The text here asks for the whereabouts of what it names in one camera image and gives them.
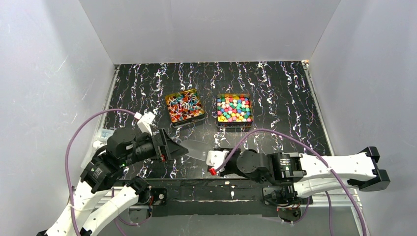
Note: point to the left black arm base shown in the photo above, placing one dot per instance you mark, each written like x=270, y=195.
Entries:
x=155, y=197

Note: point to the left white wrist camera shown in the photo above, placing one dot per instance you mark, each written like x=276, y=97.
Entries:
x=145, y=121

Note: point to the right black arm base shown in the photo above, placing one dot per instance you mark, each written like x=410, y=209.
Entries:
x=286, y=201

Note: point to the translucent plastic scoop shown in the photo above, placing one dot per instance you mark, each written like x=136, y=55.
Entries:
x=196, y=149

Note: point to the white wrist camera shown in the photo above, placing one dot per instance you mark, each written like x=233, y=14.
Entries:
x=215, y=158
x=145, y=121

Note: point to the clear plastic box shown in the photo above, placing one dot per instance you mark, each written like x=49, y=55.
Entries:
x=99, y=140

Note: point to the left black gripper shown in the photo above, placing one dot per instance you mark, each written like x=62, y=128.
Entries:
x=162, y=146

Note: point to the tin tray of lollipops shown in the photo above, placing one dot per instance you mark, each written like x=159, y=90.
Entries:
x=184, y=108

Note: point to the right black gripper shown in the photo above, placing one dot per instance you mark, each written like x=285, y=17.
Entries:
x=224, y=161

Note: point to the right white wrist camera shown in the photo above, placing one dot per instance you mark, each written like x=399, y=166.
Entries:
x=215, y=158

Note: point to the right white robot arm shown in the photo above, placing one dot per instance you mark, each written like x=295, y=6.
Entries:
x=302, y=175

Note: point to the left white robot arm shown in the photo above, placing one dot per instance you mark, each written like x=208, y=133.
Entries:
x=81, y=217

